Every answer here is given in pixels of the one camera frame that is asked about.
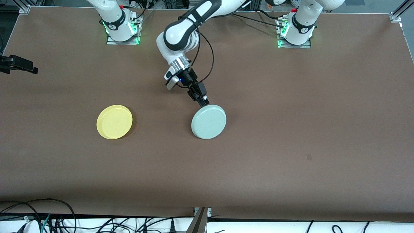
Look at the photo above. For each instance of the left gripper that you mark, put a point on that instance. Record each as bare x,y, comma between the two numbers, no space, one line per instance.
188,77

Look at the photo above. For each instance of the pale green round plate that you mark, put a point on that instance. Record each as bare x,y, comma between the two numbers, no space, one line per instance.
208,123

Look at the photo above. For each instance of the yellow round plate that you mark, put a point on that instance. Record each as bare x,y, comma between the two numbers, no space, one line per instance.
114,122

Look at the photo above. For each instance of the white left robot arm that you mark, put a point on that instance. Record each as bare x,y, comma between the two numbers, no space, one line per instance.
178,34

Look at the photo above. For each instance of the brown table cover mat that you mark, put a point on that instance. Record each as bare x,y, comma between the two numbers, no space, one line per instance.
207,178

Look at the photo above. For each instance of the aluminium profile beam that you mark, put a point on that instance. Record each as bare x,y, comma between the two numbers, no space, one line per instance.
199,223

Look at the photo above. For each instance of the black power plug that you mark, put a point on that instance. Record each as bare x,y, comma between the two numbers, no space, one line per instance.
173,228

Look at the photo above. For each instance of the aluminium frame corner post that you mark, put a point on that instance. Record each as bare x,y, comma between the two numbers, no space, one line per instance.
399,13
24,7

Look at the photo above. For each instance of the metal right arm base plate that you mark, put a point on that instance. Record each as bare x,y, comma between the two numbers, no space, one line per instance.
123,42

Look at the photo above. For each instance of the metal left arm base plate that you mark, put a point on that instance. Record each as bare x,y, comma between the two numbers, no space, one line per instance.
294,46

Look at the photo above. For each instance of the small metal corner bracket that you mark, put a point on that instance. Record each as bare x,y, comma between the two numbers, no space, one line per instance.
209,212

